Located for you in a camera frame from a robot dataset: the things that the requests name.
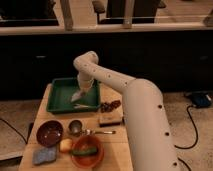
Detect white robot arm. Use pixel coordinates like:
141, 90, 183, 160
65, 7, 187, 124
73, 51, 181, 171

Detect black floor cable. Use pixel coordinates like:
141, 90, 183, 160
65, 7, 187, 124
174, 104, 200, 171

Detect blue device on floor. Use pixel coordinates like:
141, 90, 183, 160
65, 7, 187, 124
191, 93, 212, 108

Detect blue sponge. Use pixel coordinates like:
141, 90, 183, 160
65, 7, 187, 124
32, 147, 57, 165

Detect metal spoon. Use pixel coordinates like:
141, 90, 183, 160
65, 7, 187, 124
83, 129, 116, 135

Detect dark grape bunch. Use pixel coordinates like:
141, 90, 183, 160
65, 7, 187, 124
100, 100, 121, 113

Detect maroon bowl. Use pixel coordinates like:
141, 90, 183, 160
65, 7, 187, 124
36, 120, 63, 147

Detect green cucumber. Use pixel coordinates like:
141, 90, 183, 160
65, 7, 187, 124
71, 148, 98, 156

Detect yellow potato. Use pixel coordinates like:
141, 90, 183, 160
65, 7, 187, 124
59, 139, 73, 153

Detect pale object in tray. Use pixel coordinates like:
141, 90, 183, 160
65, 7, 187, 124
74, 104, 91, 109

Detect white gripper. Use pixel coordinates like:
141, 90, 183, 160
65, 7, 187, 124
77, 75, 94, 92

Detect green plastic tray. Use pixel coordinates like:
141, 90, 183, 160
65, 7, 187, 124
46, 78, 100, 114

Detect orange bowl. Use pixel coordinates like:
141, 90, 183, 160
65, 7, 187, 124
70, 135, 104, 169

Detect pale towel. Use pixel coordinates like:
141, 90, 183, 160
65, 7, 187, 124
71, 90, 85, 102

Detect small metal cup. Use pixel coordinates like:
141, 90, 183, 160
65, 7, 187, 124
68, 120, 82, 136

